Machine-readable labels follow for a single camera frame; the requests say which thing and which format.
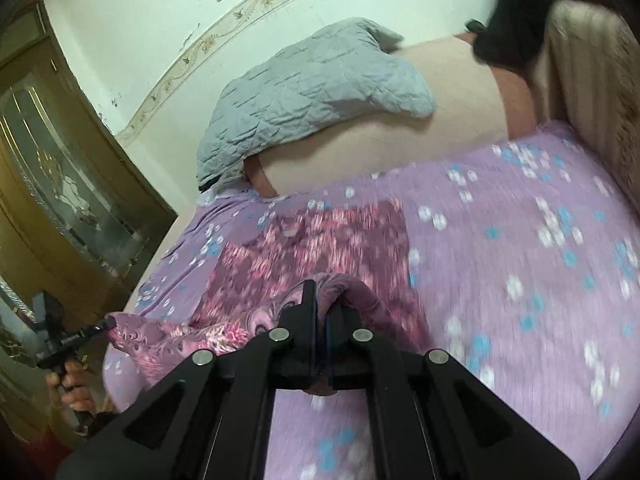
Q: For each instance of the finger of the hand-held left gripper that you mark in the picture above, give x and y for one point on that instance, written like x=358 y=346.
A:
x=87 y=334

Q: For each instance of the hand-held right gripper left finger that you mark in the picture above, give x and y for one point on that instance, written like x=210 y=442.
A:
x=309 y=310

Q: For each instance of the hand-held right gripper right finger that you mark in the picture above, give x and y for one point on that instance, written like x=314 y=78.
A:
x=339 y=340

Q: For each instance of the pink floral garment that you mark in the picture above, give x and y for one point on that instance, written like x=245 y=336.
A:
x=310 y=240

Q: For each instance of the person's left hand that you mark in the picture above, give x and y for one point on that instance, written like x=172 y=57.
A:
x=75 y=395

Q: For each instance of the purple floral bed sheet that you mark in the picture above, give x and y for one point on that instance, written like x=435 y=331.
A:
x=500 y=285

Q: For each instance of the wooden door with glass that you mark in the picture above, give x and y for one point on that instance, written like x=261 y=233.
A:
x=50 y=160

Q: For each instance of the pink bolster pillow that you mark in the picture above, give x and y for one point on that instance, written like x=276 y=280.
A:
x=400 y=135

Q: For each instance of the grey quilted blanket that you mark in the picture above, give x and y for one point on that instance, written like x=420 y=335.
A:
x=310 y=90

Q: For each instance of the small black object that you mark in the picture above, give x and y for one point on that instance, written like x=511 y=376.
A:
x=475 y=25

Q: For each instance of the beige striped headboard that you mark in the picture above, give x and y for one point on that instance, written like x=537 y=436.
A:
x=590 y=85

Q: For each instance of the dark cloth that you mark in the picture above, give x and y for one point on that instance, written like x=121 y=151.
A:
x=515 y=10

